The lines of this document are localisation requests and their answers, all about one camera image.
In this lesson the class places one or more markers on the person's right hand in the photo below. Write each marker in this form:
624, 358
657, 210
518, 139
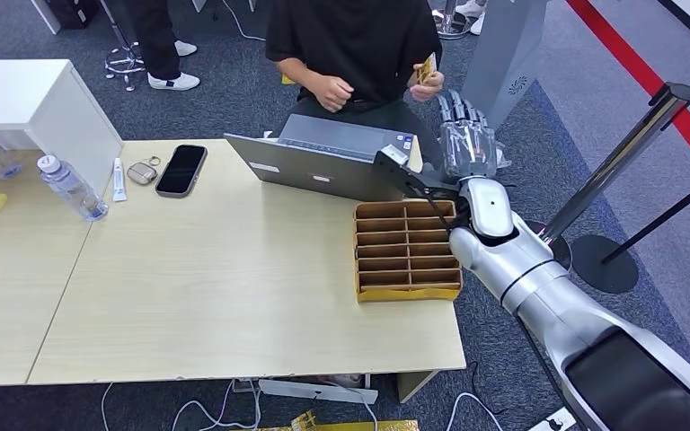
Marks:
332, 94

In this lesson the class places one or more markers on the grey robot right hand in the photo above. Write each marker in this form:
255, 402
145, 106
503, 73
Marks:
469, 149

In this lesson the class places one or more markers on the person's left hand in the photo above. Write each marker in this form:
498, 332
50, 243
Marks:
427, 89

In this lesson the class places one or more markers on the gold card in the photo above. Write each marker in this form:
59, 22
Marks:
427, 68

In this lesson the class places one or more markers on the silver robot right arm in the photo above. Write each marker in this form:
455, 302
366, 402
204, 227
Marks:
535, 268

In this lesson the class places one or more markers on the person's right forearm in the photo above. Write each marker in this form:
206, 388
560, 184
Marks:
297, 71

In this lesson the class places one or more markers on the seated person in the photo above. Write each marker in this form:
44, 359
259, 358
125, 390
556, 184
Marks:
351, 41

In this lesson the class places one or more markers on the person's white shoes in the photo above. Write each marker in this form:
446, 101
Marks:
470, 11

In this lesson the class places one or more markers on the cardboard divider card box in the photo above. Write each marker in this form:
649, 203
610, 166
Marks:
407, 253

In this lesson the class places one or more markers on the standing person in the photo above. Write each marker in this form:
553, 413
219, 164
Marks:
157, 41

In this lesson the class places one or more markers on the chrome chair base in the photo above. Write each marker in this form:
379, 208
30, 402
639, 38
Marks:
449, 27

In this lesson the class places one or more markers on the grey laptop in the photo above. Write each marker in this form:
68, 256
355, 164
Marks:
315, 163

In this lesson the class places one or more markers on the chrome stanchion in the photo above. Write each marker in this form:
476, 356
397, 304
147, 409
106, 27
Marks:
613, 157

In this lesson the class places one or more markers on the black smartphone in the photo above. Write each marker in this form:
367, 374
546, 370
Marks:
181, 171

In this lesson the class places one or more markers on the black stanchion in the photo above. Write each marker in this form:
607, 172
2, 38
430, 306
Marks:
604, 264

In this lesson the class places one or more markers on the red barrier belt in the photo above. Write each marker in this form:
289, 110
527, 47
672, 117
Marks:
642, 74

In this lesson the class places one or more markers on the chrome stool base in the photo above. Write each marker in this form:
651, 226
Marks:
123, 62

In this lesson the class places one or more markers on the small white tube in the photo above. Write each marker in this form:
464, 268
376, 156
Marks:
119, 181

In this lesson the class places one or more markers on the wooden table leg panel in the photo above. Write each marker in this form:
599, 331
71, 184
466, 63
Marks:
413, 383

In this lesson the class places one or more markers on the black bag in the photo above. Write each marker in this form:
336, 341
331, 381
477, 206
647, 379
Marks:
71, 12

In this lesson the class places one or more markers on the clear plastic water bottle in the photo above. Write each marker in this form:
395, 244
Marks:
71, 187

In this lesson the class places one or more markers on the white floor socket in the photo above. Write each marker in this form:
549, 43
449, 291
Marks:
553, 420

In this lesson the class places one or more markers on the white power strip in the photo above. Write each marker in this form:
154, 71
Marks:
318, 392

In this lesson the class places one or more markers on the white cabinet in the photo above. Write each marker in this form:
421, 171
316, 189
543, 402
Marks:
35, 107

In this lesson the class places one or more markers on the gold foil packaging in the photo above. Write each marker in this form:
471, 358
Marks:
345, 426

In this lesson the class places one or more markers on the black wrist camera with pale box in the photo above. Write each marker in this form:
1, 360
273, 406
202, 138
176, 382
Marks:
395, 163

